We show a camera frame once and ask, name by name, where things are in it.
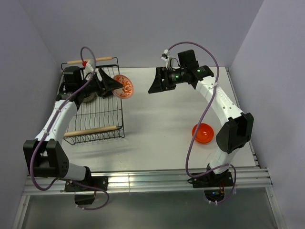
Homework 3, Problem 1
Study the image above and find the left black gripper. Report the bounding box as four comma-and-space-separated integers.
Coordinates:
78, 68, 123, 99

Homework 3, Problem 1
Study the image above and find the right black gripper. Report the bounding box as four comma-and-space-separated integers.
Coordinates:
148, 66, 187, 94

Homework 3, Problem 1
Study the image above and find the orange white patterned bowl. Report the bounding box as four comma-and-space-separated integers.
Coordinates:
112, 74, 134, 99

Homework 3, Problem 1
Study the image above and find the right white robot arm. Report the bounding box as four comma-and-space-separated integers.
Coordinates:
148, 50, 254, 186

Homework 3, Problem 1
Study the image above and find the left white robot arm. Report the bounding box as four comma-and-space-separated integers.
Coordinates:
23, 63, 124, 191

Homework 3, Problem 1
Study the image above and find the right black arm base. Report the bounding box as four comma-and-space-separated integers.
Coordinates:
187, 170, 234, 202

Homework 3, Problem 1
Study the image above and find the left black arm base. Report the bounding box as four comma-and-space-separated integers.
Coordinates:
64, 176, 110, 209

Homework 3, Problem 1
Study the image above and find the plain orange bowl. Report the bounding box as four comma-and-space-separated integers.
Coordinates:
195, 123, 214, 144

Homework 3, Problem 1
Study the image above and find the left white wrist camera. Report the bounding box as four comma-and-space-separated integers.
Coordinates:
82, 59, 95, 76

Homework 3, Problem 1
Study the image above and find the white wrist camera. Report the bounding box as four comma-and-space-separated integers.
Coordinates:
82, 59, 95, 76
160, 49, 178, 70

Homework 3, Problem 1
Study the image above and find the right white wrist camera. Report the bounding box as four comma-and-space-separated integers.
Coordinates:
160, 49, 178, 70

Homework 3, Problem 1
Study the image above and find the black wire dish rack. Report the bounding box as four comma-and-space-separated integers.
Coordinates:
60, 57, 125, 145

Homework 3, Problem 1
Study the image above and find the near wooden rack handle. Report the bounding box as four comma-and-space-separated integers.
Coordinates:
63, 125, 118, 137

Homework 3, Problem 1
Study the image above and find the wooden rack handle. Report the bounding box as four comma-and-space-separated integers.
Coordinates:
63, 125, 118, 137
67, 56, 113, 64

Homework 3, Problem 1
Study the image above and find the far wooden rack handle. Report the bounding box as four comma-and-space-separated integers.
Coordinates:
67, 56, 113, 64

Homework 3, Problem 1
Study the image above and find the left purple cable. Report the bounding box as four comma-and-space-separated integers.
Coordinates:
28, 46, 110, 210

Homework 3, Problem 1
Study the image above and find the purple cable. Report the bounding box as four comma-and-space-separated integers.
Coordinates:
168, 42, 237, 205
28, 46, 110, 210

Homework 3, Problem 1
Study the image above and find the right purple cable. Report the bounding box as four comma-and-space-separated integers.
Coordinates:
168, 42, 237, 205

